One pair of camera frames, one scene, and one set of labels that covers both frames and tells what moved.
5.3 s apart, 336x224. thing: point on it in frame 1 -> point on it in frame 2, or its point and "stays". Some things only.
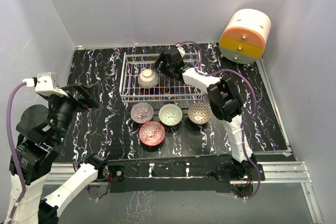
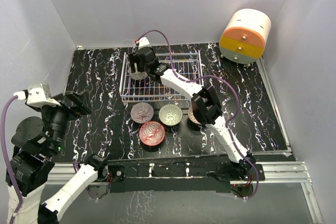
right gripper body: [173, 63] -> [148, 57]
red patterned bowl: [151, 133] stays
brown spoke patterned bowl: [148, 78] -> [138, 75]
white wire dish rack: [167, 89] stays
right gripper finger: [160, 59] -> [136, 58]
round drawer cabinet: [243, 39] stays
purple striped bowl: [142, 112] stays
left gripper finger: [94, 88] -> [81, 98]
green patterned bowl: [170, 114] stays
